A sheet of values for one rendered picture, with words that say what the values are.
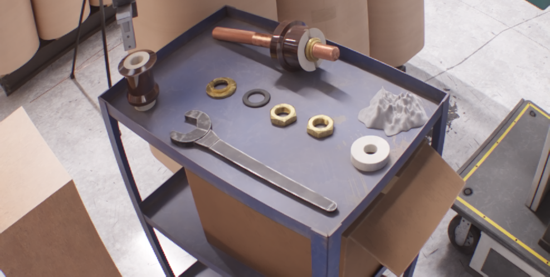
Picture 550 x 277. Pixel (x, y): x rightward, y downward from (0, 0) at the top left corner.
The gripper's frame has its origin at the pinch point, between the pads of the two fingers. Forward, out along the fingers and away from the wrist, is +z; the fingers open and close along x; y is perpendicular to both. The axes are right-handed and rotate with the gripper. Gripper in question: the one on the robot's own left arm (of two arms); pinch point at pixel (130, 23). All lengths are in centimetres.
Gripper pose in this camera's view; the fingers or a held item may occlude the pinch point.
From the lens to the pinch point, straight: 117.6
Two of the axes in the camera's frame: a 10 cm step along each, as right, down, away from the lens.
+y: -9.7, 1.9, -1.2
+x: 2.2, 6.2, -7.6
